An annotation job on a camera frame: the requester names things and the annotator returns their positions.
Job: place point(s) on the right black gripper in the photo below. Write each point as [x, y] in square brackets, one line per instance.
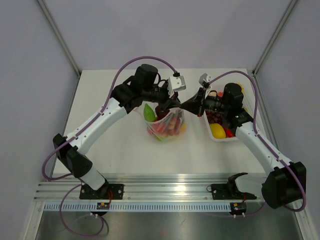
[194, 104]

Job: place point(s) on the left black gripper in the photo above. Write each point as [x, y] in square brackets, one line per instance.
[173, 102]

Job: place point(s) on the dark purple mangosteen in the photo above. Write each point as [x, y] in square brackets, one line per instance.
[161, 114]

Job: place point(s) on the clear pink zip top bag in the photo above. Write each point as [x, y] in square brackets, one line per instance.
[172, 126]

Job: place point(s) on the green lettuce leaf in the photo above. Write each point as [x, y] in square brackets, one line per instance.
[148, 113]

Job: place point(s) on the white plastic fruit basket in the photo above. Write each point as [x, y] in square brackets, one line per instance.
[247, 107]

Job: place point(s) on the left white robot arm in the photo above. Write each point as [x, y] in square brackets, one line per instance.
[125, 97]

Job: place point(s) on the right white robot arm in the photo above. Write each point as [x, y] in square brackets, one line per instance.
[286, 180]

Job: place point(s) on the yellow lemon top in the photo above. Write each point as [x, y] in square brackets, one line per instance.
[242, 88]

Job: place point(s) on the white garlic bulb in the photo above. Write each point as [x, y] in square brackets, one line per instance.
[213, 94]

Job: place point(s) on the dark grape bunch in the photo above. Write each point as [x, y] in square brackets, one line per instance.
[214, 117]

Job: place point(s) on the yellow mango upper left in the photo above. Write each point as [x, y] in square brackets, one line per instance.
[217, 131]

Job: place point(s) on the red chili pepper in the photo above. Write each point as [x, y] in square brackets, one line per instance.
[228, 133]

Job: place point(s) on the right small circuit board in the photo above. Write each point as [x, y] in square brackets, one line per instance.
[238, 208]

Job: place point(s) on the small circuit board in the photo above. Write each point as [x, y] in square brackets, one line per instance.
[238, 208]
[103, 205]

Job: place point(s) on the left small circuit board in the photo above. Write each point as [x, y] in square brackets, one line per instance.
[103, 205]

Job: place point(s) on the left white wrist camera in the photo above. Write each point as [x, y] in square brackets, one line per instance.
[176, 84]

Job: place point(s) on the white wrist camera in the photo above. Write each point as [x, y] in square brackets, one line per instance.
[176, 84]
[205, 82]

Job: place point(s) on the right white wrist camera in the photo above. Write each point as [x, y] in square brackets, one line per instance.
[205, 82]

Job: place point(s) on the aluminium mounting rail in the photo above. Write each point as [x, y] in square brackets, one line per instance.
[143, 187]

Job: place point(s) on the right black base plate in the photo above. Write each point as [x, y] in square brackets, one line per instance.
[222, 191]

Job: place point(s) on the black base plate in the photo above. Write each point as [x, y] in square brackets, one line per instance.
[109, 191]
[222, 191]

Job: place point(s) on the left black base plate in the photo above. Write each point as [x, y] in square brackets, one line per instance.
[109, 191]

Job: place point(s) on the right aluminium frame post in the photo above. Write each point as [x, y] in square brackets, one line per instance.
[285, 17]

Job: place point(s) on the aluminium frame post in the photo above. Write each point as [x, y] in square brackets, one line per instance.
[285, 17]
[59, 37]

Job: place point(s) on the white slotted cable duct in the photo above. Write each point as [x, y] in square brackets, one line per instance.
[166, 207]

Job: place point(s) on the left aluminium frame post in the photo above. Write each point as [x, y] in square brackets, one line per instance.
[59, 37]

